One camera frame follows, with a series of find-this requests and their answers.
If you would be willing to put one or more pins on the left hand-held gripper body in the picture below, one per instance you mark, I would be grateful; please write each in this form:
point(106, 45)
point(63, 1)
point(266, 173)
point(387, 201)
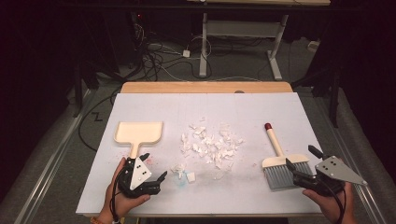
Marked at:
point(137, 174)

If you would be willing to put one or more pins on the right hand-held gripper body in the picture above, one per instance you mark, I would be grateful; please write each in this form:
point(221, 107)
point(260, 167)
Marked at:
point(334, 171)

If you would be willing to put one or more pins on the cream plastic dustpan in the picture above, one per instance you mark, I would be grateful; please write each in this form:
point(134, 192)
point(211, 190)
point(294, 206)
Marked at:
point(138, 132)

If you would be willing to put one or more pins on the cream brush with red tip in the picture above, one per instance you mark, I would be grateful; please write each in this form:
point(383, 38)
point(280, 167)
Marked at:
point(274, 141)

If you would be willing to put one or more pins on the pile of white paper scraps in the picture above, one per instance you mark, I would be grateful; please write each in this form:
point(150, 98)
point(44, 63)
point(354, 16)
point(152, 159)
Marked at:
point(211, 146)

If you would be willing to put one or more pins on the person's left hand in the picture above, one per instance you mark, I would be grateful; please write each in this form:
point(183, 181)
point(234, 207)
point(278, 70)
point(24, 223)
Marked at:
point(124, 205)

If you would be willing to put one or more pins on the person's right hand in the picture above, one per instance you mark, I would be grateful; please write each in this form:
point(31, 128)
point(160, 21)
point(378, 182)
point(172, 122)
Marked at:
point(331, 208)

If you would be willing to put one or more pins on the black metal stand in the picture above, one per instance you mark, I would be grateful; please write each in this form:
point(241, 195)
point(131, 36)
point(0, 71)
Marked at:
point(333, 99)

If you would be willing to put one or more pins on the wooden table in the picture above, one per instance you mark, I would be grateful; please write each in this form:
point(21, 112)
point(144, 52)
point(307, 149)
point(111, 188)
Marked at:
point(186, 87)

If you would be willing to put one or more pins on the white foam board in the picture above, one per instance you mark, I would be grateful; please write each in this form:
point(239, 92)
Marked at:
point(218, 105)

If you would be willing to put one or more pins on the round table grommet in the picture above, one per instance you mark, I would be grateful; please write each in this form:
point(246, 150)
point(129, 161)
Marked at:
point(239, 91)

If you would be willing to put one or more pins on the white power strip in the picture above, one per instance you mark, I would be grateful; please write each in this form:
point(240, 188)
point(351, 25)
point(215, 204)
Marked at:
point(313, 46)

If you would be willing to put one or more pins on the white power adapter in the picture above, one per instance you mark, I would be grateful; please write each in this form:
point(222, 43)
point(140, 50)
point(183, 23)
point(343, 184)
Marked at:
point(186, 53)

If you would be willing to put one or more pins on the metal floor rail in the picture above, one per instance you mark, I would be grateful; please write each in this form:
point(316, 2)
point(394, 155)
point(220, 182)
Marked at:
point(53, 161)
point(370, 202)

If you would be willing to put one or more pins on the white desk frame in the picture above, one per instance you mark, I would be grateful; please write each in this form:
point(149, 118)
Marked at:
point(204, 43)

